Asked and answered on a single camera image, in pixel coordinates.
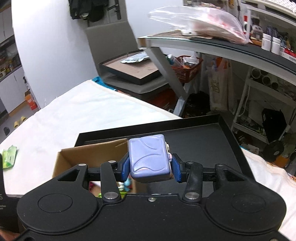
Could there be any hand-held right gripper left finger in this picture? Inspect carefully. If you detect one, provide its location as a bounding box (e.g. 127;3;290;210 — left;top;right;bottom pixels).
57;153;131;202

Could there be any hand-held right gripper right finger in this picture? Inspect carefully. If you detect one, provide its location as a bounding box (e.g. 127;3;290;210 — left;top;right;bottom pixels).
171;153;255;202

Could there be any purple rounded box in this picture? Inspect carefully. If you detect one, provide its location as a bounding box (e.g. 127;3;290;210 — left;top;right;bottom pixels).
128;134;173;183

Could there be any large black tray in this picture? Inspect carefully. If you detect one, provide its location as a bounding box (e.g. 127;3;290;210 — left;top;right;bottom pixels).
74;114;255;193

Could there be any cardboard box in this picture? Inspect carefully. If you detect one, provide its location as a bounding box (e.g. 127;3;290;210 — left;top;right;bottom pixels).
52;138;139;197

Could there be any green wet wipes packet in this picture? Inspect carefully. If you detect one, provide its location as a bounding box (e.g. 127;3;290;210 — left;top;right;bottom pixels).
2;146;18;169

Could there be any teal cloth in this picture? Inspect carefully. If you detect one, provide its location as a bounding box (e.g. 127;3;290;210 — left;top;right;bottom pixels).
92;77;116;91

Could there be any white tote bag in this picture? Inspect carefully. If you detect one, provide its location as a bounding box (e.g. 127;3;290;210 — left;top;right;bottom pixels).
206;58;234;112

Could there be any orange carton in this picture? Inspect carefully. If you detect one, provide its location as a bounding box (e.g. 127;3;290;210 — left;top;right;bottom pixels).
24;89;38;110

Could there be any orange plastic basket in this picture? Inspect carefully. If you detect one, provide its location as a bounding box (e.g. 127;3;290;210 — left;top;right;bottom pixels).
172;55;204;84

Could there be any black round spool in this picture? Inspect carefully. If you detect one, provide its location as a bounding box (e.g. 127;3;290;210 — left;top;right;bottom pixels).
265;140;285;163

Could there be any black tray with brown board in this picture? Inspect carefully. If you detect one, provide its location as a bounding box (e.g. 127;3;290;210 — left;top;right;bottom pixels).
98;50;162;86

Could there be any silver plastic packet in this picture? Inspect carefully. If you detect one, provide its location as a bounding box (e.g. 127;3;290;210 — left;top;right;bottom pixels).
120;52;151;63

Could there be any white shelf rack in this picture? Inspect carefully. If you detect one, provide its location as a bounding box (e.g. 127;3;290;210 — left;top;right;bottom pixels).
231;67;296;144

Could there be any white cabinet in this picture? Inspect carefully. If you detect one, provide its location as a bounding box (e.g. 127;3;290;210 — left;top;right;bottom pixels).
0;7;26;112

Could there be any glass desk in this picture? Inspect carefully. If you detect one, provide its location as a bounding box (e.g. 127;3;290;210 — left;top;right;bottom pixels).
137;35;296;116

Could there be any grey chair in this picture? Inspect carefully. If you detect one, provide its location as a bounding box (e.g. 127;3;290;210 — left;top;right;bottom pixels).
85;21;171;94

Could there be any clear plastic bag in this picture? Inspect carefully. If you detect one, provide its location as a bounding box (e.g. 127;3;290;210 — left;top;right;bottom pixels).
148;6;249;44

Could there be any white bottle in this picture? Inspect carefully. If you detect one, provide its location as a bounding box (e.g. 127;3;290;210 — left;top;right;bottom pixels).
261;33;272;51
271;37;281;55

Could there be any hanging black bag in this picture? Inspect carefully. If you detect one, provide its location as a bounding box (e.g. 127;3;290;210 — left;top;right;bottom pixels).
68;0;108;22

